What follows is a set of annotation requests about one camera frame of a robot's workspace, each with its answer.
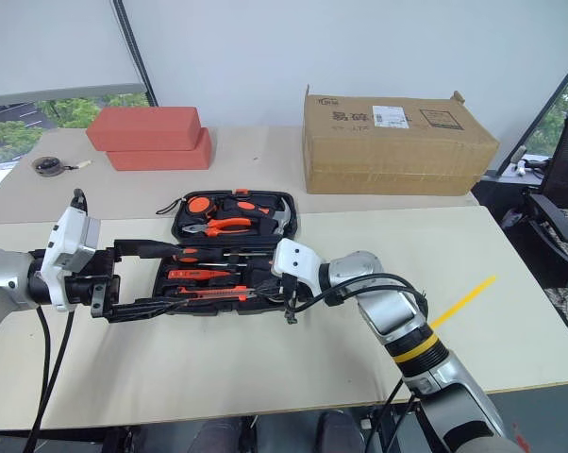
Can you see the plaid cloth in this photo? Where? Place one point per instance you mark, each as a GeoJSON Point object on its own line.
{"type": "Point", "coordinates": [567, 316]}

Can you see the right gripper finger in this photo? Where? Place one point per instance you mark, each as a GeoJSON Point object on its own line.
{"type": "Point", "coordinates": [262, 273]}
{"type": "Point", "coordinates": [270, 292]}

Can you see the orange black utility knife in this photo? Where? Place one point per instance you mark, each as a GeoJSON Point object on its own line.
{"type": "Point", "coordinates": [208, 293]}

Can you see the yellow floor tape strip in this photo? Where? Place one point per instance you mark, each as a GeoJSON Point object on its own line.
{"type": "Point", "coordinates": [463, 301]}

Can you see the dark window frame post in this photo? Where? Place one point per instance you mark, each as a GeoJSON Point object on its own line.
{"type": "Point", "coordinates": [135, 52]}

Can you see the orange black tape measure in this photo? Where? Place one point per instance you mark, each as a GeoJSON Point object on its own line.
{"type": "Point", "coordinates": [199, 205]}

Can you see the red foam brick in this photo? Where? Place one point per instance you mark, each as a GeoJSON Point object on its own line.
{"type": "Point", "coordinates": [161, 160]}
{"type": "Point", "coordinates": [142, 127]}

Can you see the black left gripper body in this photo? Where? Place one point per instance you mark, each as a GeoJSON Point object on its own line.
{"type": "Point", "coordinates": [100, 288]}

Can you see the claw hammer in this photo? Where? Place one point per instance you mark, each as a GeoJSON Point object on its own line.
{"type": "Point", "coordinates": [281, 218]}

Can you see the orange tester screwdriver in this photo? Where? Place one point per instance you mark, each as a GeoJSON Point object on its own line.
{"type": "Point", "coordinates": [185, 273]}

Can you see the dark rounded shape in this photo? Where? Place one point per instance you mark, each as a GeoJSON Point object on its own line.
{"type": "Point", "coordinates": [218, 436]}
{"type": "Point", "coordinates": [338, 431]}

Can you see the brown cardboard box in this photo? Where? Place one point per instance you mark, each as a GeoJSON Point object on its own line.
{"type": "Point", "coordinates": [397, 151]}

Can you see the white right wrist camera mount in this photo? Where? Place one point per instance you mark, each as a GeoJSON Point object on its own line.
{"type": "Point", "coordinates": [295, 259]}

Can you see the small round dark reel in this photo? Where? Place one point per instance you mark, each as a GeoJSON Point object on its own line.
{"type": "Point", "coordinates": [46, 166]}

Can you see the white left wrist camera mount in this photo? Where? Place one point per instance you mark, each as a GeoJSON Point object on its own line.
{"type": "Point", "coordinates": [64, 240]}

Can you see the slanted dark window frame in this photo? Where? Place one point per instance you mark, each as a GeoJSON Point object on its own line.
{"type": "Point", "coordinates": [539, 118]}

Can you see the white roller blind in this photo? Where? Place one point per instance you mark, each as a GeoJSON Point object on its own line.
{"type": "Point", "coordinates": [48, 42]}

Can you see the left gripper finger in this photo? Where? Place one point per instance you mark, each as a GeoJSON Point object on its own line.
{"type": "Point", "coordinates": [145, 248]}
{"type": "Point", "coordinates": [140, 310]}

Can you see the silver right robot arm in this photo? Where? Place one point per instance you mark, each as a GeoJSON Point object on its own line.
{"type": "Point", "coordinates": [406, 325]}

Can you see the black tool case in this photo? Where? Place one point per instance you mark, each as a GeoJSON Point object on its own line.
{"type": "Point", "coordinates": [227, 307]}

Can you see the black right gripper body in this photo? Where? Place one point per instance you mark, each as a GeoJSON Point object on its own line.
{"type": "Point", "coordinates": [289, 299]}

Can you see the white grey desk gadget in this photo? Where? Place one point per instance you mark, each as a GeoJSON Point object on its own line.
{"type": "Point", "coordinates": [522, 165]}

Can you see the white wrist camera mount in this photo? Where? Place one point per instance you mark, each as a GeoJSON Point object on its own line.
{"type": "Point", "coordinates": [64, 240]}
{"type": "Point", "coordinates": [295, 259]}

